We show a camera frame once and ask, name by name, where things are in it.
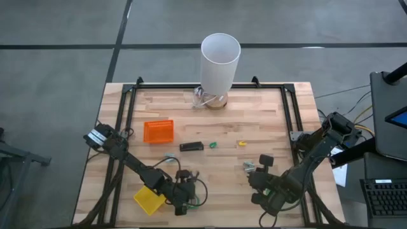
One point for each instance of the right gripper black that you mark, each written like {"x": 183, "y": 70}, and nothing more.
{"x": 270, "y": 184}

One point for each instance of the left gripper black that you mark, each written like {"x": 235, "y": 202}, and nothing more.
{"x": 178, "y": 194}

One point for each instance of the green tape roll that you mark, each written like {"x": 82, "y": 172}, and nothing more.
{"x": 197, "y": 203}

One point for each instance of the light blue staple remover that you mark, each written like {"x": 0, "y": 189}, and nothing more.
{"x": 248, "y": 165}
{"x": 168, "y": 156}

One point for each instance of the yellow mini stapler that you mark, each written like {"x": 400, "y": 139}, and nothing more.
{"x": 242, "y": 143}

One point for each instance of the black stapler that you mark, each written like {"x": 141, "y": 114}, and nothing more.
{"x": 191, "y": 146}

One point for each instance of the green mini stapler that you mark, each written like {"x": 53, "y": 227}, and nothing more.
{"x": 213, "y": 145}

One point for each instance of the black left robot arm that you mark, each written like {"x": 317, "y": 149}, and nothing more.
{"x": 140, "y": 168}

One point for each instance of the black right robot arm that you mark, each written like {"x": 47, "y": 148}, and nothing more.
{"x": 305, "y": 165}

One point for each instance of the yellow plastic basket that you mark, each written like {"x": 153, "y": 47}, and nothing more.
{"x": 147, "y": 200}

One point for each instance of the orange plastic basket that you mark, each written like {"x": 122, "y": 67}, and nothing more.
{"x": 159, "y": 132}

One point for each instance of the wooden lamp base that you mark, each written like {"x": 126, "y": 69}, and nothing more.
{"x": 219, "y": 103}

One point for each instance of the white paper sheet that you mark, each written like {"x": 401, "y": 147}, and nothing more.
{"x": 340, "y": 175}

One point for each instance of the black stand beam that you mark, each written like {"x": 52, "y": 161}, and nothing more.
{"x": 349, "y": 156}

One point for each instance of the white cylindrical lamp shade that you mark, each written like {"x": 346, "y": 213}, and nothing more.
{"x": 219, "y": 63}

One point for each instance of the dark grey box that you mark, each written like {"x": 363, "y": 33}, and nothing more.
{"x": 384, "y": 165}

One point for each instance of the black keyboard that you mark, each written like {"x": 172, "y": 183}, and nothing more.
{"x": 384, "y": 198}

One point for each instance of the grey monitor back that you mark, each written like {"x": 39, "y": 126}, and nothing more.
{"x": 381, "y": 127}

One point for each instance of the tablet with blue screen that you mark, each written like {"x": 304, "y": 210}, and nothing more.
{"x": 399, "y": 119}

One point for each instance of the black stand pole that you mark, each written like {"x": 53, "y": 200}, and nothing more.
{"x": 397, "y": 73}

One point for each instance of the black aluminium table frame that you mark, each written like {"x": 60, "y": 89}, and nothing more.
{"x": 175, "y": 86}

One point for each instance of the grey metal table frame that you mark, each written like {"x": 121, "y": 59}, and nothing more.
{"x": 19, "y": 156}

